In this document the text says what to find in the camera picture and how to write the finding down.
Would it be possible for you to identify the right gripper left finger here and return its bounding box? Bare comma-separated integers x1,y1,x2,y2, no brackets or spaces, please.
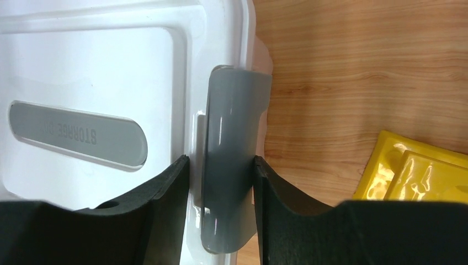
1,155,190,264

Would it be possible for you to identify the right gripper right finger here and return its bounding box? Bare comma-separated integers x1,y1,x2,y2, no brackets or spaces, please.
253,156,467,264

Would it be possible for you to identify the white plastic lid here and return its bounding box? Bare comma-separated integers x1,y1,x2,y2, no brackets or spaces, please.
1,1,256,264

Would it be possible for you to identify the pink plastic bin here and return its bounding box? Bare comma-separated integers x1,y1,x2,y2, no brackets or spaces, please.
200,38,273,264

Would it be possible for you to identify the yellow test tube rack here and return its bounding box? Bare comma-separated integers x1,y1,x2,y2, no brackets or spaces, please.
353,130,467,203

